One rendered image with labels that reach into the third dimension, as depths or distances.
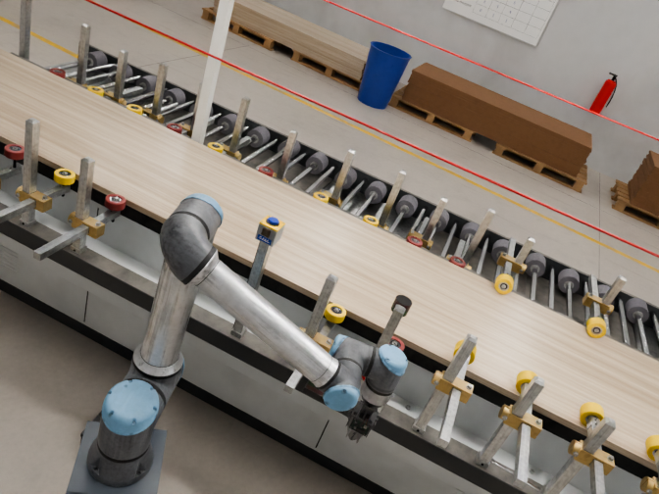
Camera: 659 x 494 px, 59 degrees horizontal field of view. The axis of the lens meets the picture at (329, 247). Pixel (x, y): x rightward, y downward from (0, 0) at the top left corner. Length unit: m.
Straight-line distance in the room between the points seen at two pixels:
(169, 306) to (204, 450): 1.24
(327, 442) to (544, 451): 0.92
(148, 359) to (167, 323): 0.16
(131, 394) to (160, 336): 0.18
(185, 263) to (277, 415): 1.47
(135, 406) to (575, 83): 7.89
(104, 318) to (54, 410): 0.46
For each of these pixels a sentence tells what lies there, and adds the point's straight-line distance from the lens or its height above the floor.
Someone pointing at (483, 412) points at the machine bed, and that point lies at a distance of 2.41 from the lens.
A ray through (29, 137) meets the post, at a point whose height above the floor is 1.10.
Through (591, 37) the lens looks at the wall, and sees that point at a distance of 8.84.
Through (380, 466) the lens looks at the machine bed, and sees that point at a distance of 2.74.
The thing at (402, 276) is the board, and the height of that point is 0.90.
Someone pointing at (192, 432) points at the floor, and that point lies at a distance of 2.85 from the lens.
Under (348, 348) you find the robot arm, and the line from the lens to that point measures 1.64.
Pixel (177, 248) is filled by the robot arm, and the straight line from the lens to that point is 1.41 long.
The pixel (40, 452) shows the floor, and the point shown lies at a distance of 2.75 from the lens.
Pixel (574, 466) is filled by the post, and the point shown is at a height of 0.89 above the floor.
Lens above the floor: 2.23
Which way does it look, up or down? 31 degrees down
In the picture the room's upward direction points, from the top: 21 degrees clockwise
